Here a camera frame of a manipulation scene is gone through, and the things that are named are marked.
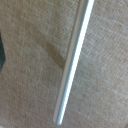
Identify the brown fabric-front drawer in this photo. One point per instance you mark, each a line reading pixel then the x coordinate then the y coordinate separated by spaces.
pixel 30 83

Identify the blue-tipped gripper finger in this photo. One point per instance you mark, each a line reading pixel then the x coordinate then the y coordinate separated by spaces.
pixel 1 53

